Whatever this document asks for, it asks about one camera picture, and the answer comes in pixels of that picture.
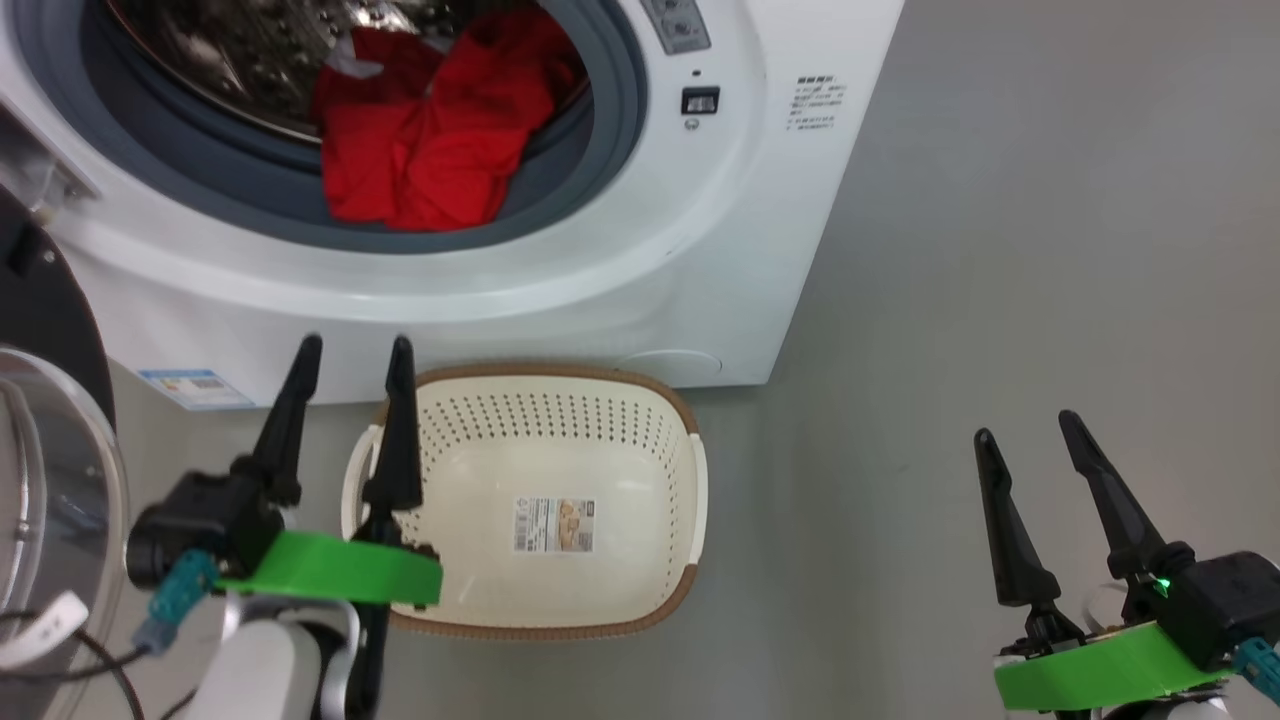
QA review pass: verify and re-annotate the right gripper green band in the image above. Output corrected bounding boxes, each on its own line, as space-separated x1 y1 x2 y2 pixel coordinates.
973 410 1241 713

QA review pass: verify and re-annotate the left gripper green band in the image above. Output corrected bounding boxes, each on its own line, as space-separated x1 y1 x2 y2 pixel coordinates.
215 335 443 608

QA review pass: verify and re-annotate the red garment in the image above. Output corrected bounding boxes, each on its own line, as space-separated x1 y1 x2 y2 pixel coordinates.
312 8 589 233

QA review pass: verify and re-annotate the dark grey washer door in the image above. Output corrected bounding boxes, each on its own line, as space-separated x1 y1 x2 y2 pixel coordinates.
0 185 131 720

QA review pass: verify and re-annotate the white garment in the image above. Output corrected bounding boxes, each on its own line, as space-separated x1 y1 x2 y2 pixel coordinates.
325 40 387 81

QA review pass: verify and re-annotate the cream perforated laundry basket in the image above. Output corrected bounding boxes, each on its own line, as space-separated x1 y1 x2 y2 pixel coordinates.
340 363 709 641

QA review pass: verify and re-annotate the basket product label sticker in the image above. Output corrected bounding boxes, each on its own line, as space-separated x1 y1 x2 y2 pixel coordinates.
513 497 597 555

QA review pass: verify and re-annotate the white front-load washing machine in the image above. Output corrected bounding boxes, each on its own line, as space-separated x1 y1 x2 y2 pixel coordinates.
0 0 906 411

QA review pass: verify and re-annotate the grey rubber door gasket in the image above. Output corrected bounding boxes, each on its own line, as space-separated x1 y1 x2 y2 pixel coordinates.
10 0 649 254

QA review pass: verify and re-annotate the metal door hinge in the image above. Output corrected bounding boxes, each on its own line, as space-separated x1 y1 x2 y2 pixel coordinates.
0 105 103 216

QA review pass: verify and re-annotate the blue energy label sticker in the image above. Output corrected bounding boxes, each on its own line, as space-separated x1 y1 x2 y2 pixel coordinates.
138 368 256 411

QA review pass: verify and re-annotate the steel perforated washer drum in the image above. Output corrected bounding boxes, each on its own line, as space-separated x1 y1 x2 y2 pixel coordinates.
105 0 541 146

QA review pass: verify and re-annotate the grey warning label sticker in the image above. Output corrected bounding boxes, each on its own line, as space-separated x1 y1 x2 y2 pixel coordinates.
640 0 712 56

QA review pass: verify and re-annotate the left cable teal connector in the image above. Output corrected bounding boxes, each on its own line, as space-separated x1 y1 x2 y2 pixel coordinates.
0 548 217 720

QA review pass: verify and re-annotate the cable teal connector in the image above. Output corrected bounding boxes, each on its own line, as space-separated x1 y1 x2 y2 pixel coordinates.
1232 640 1280 707
0 548 217 720

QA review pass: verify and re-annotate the right cable teal connector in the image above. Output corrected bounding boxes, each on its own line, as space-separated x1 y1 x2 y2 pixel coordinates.
1232 640 1280 707

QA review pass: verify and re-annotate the white cable tag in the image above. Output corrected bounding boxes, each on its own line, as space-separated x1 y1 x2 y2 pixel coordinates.
0 590 91 671

